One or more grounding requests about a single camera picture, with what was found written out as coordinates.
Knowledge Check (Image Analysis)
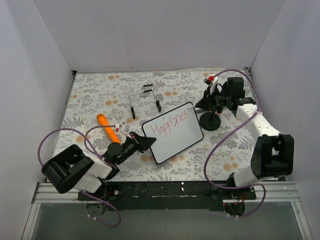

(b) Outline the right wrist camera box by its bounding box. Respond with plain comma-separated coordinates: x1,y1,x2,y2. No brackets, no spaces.
203,73,219,87

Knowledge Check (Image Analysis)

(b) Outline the orange toy microphone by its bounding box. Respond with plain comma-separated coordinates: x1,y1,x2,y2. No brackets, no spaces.
96,113,121,144

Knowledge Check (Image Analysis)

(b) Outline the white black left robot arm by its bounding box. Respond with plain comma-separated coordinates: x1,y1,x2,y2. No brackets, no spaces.
41,131,157,200

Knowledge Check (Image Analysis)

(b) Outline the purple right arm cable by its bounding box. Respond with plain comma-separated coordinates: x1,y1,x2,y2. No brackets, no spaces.
203,69,266,219

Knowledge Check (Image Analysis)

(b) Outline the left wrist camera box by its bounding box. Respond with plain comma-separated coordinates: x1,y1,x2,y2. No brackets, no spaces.
114,122,130,137

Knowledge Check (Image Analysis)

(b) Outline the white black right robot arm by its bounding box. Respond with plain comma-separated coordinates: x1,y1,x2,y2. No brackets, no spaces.
195,75,295,199

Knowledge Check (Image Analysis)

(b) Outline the black front mounting rail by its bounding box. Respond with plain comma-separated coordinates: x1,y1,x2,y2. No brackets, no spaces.
92,181,257,212

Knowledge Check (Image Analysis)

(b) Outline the black microphone stand base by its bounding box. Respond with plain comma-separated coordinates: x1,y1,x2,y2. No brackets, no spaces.
199,112,221,131

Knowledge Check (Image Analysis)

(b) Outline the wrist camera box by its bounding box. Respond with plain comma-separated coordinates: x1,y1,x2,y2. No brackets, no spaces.
114,122,130,137
203,73,219,87

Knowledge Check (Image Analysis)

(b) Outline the black framed whiteboard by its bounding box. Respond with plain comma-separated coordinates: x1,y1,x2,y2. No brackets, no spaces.
141,102,204,165

